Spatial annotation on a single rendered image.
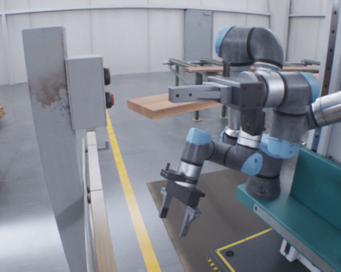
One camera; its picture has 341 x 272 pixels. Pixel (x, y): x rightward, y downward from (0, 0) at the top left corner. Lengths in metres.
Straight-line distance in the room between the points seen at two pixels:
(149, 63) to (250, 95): 8.63
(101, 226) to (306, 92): 0.47
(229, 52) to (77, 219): 0.70
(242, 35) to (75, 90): 0.63
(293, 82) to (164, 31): 8.60
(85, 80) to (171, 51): 8.78
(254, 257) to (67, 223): 0.99
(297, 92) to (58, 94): 0.45
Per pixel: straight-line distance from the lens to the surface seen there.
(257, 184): 1.09
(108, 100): 0.44
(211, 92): 0.48
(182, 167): 0.84
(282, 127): 0.60
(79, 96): 0.42
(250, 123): 0.56
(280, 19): 11.18
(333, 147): 1.09
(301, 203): 1.14
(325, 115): 0.71
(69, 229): 0.54
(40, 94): 0.43
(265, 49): 0.88
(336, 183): 1.01
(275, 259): 1.37
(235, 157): 0.86
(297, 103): 0.59
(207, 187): 2.39
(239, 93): 0.46
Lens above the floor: 1.29
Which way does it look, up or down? 22 degrees down
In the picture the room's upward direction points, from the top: straight up
